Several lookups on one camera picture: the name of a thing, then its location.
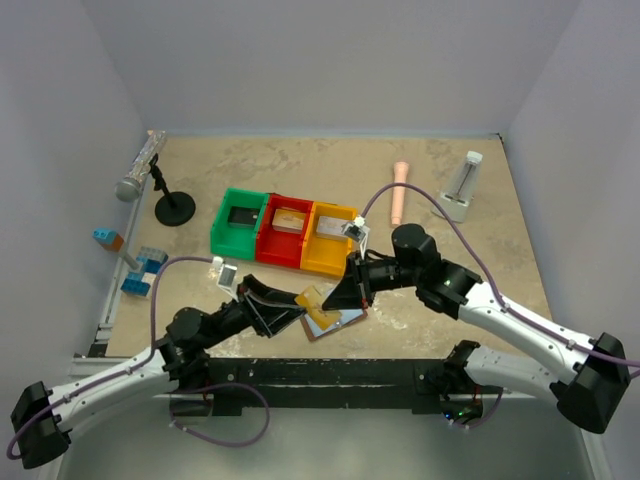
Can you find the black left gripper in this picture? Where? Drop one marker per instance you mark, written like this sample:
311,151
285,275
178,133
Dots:
251,307

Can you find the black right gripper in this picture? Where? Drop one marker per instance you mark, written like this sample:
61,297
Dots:
360,279

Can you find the brown leather card holder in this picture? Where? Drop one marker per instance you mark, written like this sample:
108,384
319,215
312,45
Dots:
348,318

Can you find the orange credit card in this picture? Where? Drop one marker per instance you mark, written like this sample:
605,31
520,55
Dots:
311,299

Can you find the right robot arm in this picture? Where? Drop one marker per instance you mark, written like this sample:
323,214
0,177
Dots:
585,377

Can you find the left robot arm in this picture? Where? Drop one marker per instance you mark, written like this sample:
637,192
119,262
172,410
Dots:
44,418

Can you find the orange card stack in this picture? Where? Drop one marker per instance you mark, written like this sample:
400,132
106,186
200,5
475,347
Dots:
288,221

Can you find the black card stack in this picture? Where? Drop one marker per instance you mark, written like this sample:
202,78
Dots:
243,217

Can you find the yellow plastic bin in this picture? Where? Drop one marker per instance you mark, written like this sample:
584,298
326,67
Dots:
322,254

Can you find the red plastic bin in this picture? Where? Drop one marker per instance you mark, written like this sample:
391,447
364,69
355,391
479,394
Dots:
280,248

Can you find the green plastic bin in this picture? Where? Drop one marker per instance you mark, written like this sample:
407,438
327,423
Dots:
235,228

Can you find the blue white brick stack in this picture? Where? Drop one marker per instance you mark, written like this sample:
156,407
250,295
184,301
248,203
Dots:
139,283

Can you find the pink flashlight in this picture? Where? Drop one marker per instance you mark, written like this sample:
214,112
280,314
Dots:
400,170

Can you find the black microphone stand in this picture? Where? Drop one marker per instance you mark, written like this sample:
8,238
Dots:
174,208

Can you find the blue orange brick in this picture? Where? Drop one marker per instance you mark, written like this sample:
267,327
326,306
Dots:
108,239

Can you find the silver glitter microphone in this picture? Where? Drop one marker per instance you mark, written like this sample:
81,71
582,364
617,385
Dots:
130,187

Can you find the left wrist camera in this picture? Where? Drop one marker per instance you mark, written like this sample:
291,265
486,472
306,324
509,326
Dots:
223,273

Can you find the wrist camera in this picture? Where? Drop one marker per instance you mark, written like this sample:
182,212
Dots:
223,273
358,231

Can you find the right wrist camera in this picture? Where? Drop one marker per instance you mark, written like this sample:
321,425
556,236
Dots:
358,231

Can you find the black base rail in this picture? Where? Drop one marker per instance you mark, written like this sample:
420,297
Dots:
227,386

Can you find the grey toy hammer handle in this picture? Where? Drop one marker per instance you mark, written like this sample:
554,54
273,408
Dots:
133,264

